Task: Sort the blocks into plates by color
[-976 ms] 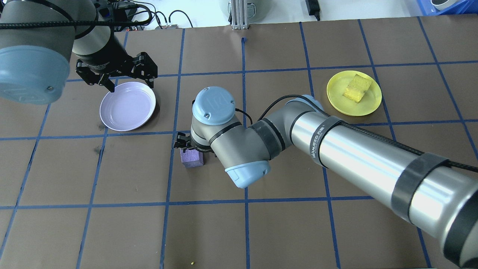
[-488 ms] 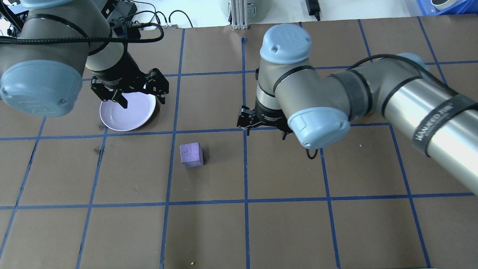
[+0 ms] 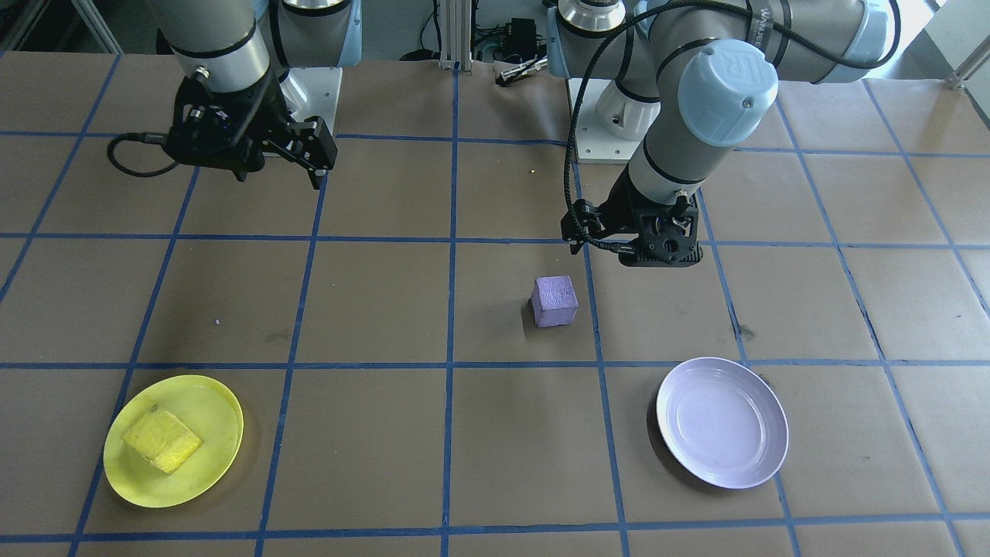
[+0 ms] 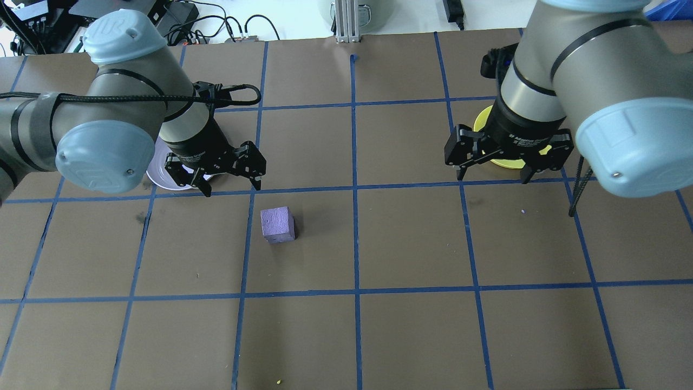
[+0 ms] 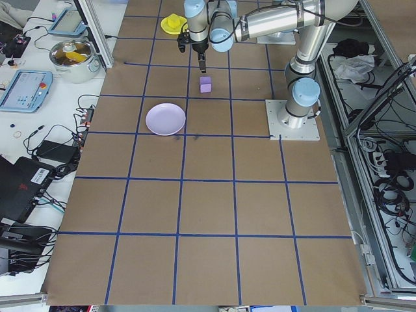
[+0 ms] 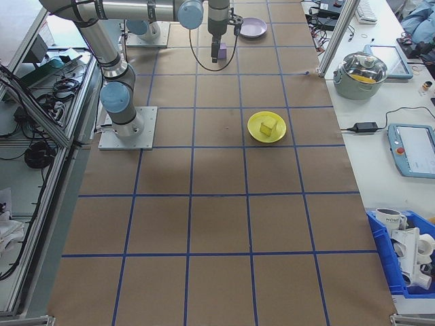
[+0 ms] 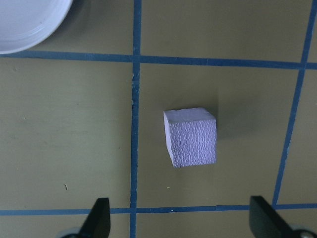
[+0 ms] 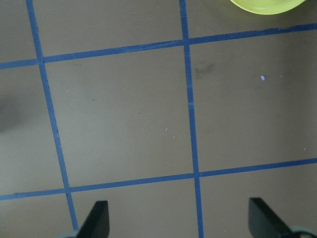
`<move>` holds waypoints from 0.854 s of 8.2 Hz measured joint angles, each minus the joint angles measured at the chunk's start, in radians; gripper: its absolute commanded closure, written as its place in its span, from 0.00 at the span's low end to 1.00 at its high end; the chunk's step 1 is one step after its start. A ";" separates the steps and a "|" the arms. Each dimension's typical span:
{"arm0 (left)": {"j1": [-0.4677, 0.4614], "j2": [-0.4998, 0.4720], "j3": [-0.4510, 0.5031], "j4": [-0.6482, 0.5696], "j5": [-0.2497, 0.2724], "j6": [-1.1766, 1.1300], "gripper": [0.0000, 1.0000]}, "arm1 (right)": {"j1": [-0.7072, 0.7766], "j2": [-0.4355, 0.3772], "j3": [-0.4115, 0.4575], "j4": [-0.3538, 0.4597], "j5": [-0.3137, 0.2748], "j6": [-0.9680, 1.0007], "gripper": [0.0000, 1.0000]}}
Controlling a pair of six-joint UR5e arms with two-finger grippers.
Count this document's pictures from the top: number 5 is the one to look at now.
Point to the white cloth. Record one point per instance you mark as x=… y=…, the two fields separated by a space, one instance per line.
x=354 y=70

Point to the aluminium profile post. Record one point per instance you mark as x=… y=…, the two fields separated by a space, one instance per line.
x=97 y=39

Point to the power strip with red plugs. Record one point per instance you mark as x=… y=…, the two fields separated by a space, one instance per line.
x=85 y=125

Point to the light blue teach pendant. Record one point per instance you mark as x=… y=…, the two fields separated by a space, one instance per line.
x=24 y=91
x=68 y=22

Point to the V-shaped metal bar frame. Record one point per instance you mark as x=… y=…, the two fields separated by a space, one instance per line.
x=357 y=136

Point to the yellow plate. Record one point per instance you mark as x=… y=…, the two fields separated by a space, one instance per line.
x=166 y=27

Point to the aluminium corner bar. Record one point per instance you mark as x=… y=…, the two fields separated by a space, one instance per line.
x=22 y=298
x=388 y=298

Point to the black laptop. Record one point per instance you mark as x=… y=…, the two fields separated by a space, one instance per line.
x=22 y=188

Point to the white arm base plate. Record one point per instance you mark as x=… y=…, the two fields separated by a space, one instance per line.
x=276 y=39
x=302 y=131

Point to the large black power brick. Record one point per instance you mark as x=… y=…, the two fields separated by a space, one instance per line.
x=55 y=150

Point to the purple plate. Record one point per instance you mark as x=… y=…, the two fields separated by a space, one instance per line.
x=165 y=118

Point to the purple foam block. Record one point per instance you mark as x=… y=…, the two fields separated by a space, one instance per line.
x=205 y=86

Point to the black cloth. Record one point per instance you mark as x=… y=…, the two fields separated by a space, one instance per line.
x=351 y=47

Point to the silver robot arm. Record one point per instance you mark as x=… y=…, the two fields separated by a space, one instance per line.
x=222 y=9
x=269 y=22

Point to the yellow foam block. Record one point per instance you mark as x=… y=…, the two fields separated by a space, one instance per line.
x=174 y=22

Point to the grey cooking pot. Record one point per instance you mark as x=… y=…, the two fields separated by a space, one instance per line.
x=78 y=73

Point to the white power strip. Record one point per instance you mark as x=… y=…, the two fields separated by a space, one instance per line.
x=380 y=162

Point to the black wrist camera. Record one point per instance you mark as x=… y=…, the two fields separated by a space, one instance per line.
x=183 y=40

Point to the glass pot lid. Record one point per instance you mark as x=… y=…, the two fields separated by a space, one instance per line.
x=70 y=52

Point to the black equipment stack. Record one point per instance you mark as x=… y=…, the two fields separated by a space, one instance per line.
x=22 y=247

